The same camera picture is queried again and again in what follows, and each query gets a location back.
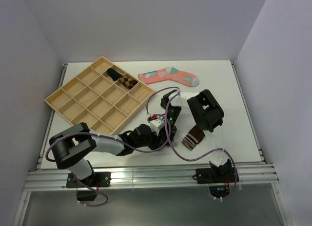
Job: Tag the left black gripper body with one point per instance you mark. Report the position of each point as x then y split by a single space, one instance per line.
152 141

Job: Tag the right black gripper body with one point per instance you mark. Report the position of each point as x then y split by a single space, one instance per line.
171 119

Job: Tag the brown striped sock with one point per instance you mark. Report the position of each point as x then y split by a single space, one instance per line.
193 138

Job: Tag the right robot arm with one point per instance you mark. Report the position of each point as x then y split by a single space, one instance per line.
208 116

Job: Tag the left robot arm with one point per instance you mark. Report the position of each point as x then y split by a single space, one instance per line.
70 147

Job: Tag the pink patterned sock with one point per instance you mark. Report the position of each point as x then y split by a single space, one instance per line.
169 74

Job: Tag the brown argyle rolled sock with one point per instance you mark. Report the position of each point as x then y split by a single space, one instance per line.
128 82

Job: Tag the wooden compartment tray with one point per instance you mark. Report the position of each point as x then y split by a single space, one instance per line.
87 94

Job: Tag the dark blue rolled sock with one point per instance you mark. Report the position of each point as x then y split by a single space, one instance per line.
113 74

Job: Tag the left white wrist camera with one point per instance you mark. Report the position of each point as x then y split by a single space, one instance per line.
157 123

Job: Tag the aluminium frame rail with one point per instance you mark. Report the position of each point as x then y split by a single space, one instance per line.
148 177

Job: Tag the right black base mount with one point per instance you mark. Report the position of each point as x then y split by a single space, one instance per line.
219 180

